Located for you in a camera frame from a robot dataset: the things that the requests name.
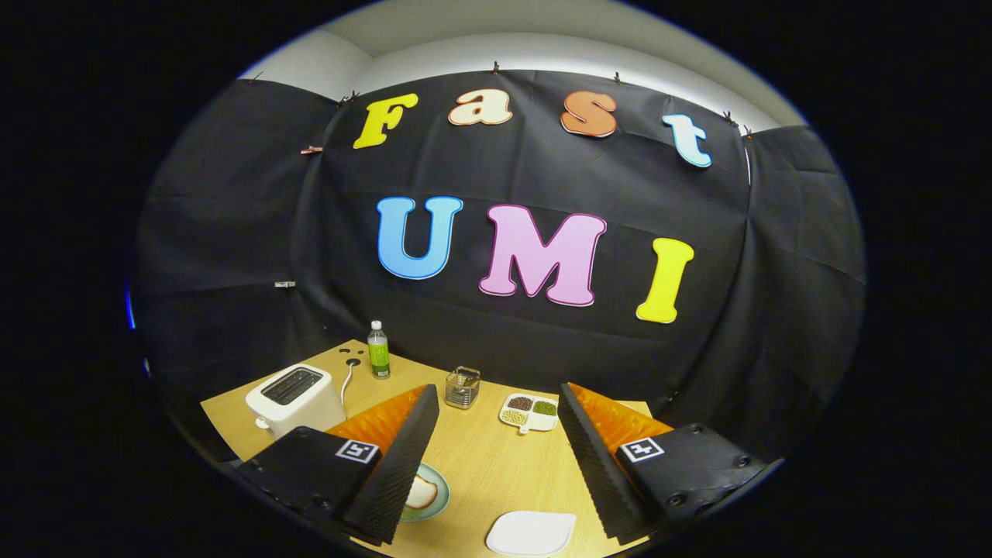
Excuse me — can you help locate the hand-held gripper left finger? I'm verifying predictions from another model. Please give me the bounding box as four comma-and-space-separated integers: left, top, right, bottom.
232, 384, 440, 546

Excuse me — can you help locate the green label water bottle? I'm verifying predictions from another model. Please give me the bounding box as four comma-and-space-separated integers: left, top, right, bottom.
367, 320, 391, 380

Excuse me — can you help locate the metal wire utensil holder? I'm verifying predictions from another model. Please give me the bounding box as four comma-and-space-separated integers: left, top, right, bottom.
445, 366, 481, 410

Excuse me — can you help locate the plain toast bread slice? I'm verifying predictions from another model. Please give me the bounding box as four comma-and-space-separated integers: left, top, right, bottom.
405, 474, 437, 510

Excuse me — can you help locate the white square plate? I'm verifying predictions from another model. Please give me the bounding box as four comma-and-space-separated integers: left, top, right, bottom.
486, 510, 578, 557

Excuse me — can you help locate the black backdrop cloth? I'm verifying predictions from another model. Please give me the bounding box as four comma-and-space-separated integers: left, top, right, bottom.
133, 70, 867, 466

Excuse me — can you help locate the white toaster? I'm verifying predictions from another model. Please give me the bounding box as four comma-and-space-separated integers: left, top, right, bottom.
245, 363, 347, 440

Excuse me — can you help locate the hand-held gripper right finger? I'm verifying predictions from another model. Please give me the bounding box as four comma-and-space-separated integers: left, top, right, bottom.
558, 382, 777, 545

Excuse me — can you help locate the white divided dish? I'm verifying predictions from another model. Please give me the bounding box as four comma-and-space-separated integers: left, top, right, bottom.
499, 392, 560, 434

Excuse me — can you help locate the pale green round plate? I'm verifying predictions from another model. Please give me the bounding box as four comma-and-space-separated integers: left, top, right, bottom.
399, 462, 451, 522

